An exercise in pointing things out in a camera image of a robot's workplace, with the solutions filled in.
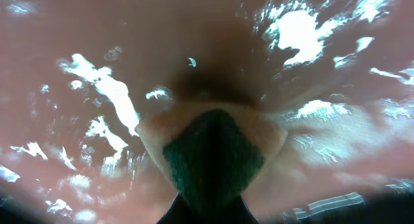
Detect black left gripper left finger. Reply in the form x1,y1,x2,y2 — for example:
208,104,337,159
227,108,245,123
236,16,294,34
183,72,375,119
157,194,194,224

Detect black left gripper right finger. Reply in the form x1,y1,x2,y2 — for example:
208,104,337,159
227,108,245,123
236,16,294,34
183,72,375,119
226,196,258,224

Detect green and yellow sponge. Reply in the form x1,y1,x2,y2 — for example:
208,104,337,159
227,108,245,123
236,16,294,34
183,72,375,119
136,102,288,215

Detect dark red water tray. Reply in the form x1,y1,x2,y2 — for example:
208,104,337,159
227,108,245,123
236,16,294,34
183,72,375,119
1,0,413,223

